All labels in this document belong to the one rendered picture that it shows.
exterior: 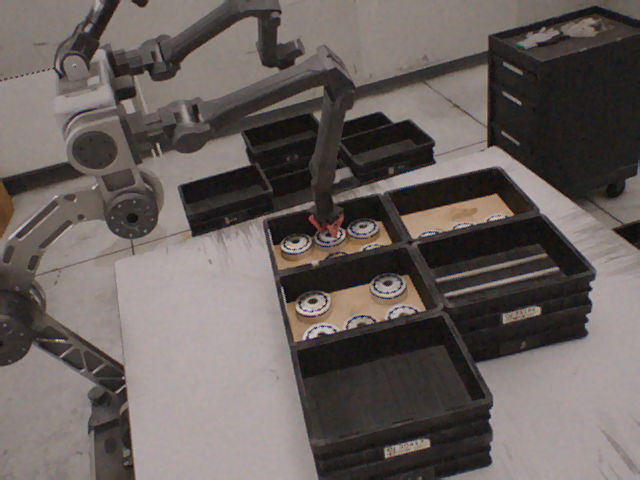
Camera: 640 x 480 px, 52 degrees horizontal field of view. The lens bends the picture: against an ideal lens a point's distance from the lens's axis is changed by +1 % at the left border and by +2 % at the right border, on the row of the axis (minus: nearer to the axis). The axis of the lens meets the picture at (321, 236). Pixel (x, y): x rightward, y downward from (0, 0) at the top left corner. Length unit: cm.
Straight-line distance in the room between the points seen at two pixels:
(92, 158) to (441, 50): 409
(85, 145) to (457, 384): 101
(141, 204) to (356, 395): 77
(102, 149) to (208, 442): 78
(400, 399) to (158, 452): 64
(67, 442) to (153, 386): 104
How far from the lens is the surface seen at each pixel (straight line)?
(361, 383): 162
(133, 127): 150
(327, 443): 140
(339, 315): 180
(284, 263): 202
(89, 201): 195
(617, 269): 217
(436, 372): 163
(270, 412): 178
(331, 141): 174
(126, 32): 462
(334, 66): 150
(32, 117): 468
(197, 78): 475
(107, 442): 253
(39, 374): 332
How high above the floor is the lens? 203
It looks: 35 degrees down
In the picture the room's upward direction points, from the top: 10 degrees counter-clockwise
